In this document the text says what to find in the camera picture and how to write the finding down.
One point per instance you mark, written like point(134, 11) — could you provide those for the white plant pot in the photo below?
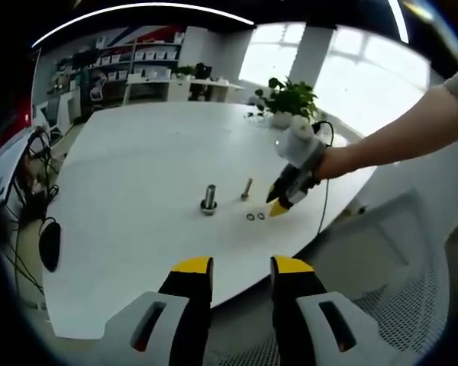
point(280, 120)

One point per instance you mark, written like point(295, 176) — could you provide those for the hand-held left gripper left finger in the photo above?
point(152, 324)

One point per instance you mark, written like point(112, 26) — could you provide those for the green leafy plant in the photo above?
point(290, 97)

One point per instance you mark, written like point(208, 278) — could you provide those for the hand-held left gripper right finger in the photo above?
point(313, 320)

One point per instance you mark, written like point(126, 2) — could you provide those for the large nut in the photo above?
point(203, 205)

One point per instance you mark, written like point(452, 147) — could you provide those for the curved ceiling light strip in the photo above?
point(402, 30)
point(229, 14)

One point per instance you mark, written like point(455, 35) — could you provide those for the black rounded object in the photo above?
point(50, 248)

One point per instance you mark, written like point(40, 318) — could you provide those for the large threaded steel stud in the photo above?
point(210, 192)

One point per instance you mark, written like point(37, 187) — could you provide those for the grey mesh office chair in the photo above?
point(385, 236)

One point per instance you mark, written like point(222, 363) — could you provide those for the small threaded steel stud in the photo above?
point(247, 187)

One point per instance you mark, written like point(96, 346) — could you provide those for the white shelving unit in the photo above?
point(152, 55)

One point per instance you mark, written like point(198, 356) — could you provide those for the small potted plant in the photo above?
point(186, 71)

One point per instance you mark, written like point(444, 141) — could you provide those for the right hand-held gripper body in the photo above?
point(297, 148)

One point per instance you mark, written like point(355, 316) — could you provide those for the white office chair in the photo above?
point(97, 89)

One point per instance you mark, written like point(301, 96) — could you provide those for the white counter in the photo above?
point(183, 85)

